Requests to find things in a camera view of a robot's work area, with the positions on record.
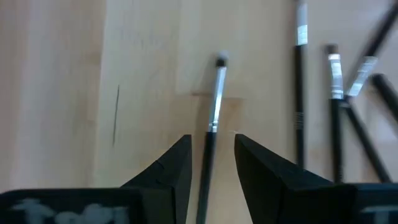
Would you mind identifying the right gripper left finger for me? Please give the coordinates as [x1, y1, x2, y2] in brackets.
[119, 134, 193, 224]

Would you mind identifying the small grey-tip makeup brush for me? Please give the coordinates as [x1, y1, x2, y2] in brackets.
[195, 50, 230, 224]

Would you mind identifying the thin black makeup brush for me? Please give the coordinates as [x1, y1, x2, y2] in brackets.
[341, 98, 393, 184]
[324, 43, 345, 184]
[344, 0, 398, 102]
[293, 0, 309, 170]
[369, 73, 398, 124]

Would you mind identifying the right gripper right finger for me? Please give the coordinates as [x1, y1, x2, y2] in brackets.
[234, 133, 358, 224]

